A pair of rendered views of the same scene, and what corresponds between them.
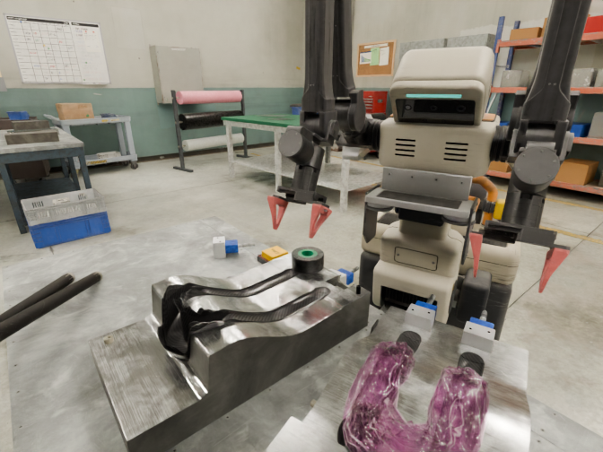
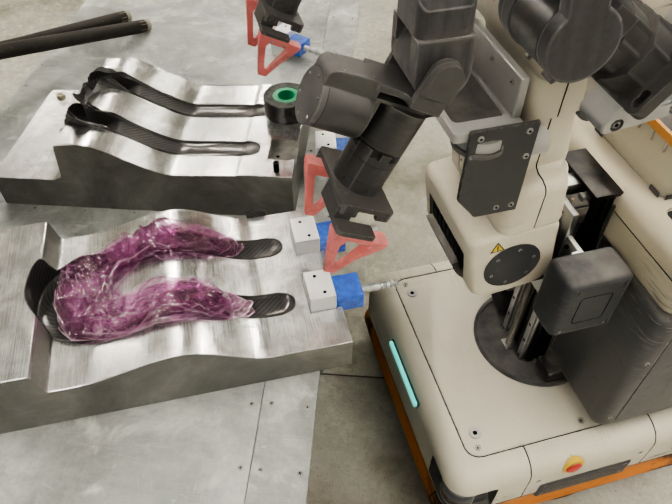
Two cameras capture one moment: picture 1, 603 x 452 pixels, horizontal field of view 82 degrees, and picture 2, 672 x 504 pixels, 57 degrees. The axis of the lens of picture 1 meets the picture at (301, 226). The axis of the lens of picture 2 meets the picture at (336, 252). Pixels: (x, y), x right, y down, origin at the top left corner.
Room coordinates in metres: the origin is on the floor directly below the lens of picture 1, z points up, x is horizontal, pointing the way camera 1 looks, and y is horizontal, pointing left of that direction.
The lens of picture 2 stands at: (0.16, -0.71, 1.52)
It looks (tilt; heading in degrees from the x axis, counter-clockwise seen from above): 48 degrees down; 44
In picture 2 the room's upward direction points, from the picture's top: straight up
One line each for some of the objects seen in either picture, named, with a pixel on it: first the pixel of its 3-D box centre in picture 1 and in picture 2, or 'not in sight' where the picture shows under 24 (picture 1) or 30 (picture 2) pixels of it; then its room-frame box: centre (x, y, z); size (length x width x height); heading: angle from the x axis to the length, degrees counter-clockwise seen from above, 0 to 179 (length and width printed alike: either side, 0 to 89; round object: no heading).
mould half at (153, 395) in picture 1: (240, 317); (160, 132); (0.58, 0.13, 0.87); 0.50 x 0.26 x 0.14; 130
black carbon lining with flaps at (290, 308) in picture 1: (247, 296); (161, 112); (0.59, 0.11, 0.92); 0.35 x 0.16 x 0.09; 130
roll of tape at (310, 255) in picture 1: (307, 259); (286, 103); (0.76, -0.02, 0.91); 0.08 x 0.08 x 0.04
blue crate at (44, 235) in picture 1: (69, 223); not in sight; (3.05, 2.19, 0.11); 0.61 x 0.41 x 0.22; 130
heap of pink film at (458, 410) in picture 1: (417, 392); (149, 274); (0.37, -0.17, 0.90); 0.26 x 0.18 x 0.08; 147
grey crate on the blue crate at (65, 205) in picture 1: (65, 205); not in sight; (3.05, 2.19, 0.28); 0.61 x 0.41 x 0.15; 130
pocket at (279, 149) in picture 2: (340, 289); (283, 158); (0.68, -0.09, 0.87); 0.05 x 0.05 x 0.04; 40
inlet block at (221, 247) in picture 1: (234, 246); (301, 46); (1.01, 0.21, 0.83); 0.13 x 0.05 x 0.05; 102
